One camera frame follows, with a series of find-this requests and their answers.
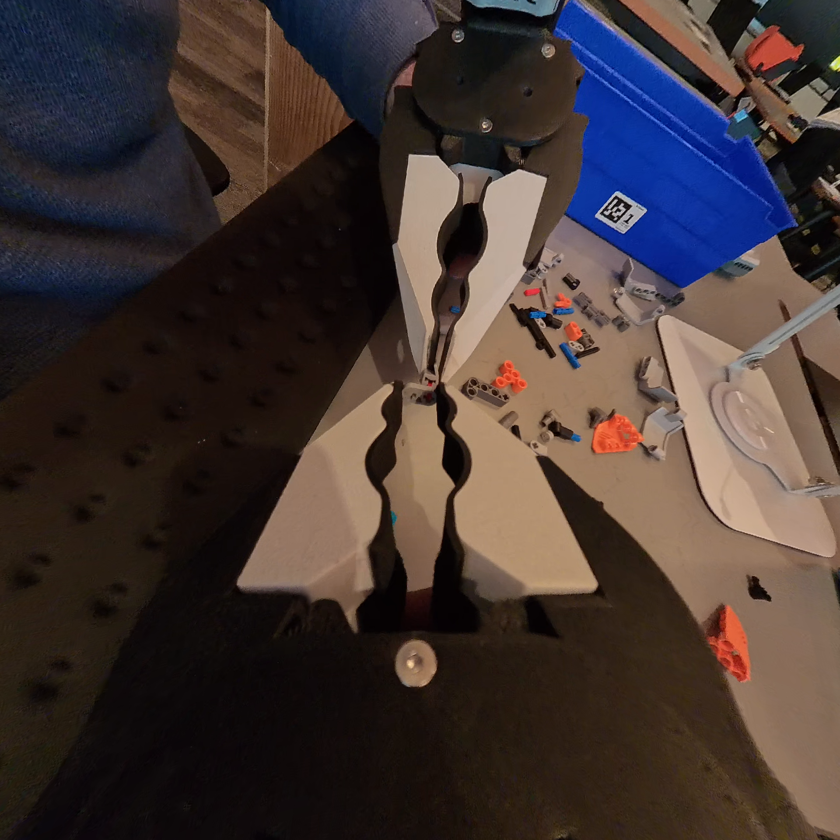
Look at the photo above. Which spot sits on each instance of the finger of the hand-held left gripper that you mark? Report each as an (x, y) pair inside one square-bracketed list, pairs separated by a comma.
[(508, 249), (420, 249)]

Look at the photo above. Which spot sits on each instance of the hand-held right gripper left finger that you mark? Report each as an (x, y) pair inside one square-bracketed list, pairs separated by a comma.
[(315, 525)]

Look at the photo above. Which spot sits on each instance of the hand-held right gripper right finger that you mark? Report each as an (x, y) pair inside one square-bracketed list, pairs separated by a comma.
[(525, 525)]

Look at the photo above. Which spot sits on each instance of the light grey curved panel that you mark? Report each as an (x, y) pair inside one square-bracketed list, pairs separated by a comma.
[(663, 430), (636, 312), (548, 262)]

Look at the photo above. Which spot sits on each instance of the small assembly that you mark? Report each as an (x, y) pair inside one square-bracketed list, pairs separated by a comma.
[(445, 328)]

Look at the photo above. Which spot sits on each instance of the light grey cross-hole beam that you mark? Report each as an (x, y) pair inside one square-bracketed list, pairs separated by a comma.
[(417, 392)]

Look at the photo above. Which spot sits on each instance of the person's left forearm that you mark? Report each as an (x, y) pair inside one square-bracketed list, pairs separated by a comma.
[(341, 46)]

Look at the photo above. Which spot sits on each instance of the short grey axle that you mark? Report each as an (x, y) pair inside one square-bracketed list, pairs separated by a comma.
[(544, 298)]

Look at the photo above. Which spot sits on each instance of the pile of small technic pieces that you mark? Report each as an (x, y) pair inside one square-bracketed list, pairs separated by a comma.
[(531, 328)]

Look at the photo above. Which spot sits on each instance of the dark grey double cross block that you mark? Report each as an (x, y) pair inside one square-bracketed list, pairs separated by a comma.
[(590, 308)]

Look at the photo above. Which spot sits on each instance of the black connector with blue pin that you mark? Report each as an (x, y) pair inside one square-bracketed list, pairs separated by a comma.
[(561, 430)]

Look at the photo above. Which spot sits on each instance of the dark grey tube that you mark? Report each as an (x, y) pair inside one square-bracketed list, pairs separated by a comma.
[(508, 418)]

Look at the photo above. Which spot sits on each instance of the dark grey pin block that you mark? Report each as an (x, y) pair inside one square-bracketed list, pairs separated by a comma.
[(587, 338)]

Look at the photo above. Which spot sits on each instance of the orange connector cluster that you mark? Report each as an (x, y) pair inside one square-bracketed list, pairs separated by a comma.
[(512, 377)]

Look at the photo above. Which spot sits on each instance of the short black axle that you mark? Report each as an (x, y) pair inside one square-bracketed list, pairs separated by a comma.
[(587, 352)]

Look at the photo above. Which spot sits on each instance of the dark grey angled connector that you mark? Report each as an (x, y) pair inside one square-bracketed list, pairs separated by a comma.
[(598, 418)]

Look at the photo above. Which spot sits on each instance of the orange flat panel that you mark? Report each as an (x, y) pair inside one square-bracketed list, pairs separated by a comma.
[(617, 433)]

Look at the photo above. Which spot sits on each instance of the light grey panel with holes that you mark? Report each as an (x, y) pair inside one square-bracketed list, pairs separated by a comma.
[(640, 285)]

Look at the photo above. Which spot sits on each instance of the dark grey L-shaped beam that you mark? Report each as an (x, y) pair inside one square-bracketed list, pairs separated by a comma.
[(485, 389)]

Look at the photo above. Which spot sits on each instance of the blue storage bin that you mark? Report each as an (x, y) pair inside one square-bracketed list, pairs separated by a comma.
[(656, 164)]

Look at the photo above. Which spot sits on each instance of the dark grey straight beam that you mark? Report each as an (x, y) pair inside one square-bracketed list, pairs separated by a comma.
[(673, 298)]

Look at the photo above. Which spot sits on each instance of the wooden pillar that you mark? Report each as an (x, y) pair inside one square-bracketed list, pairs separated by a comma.
[(308, 111)]

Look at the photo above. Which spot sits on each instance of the light grey boxy panel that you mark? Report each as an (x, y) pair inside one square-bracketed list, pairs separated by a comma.
[(653, 380)]

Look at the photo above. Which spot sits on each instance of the black dimpled pad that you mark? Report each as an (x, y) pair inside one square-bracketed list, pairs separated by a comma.
[(164, 394)]

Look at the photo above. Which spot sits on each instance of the white book stand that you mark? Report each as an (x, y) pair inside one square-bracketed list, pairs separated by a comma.
[(722, 459)]

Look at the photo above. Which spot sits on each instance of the black chair armrest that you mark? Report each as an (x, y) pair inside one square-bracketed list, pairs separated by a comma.
[(211, 164)]

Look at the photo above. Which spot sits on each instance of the grey toy hub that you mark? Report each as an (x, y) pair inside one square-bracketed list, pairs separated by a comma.
[(738, 262)]

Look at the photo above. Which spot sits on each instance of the orange curved panel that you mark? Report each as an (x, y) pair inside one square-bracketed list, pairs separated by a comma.
[(728, 643)]

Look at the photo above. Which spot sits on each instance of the small black clip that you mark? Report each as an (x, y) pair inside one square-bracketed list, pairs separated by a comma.
[(758, 589)]

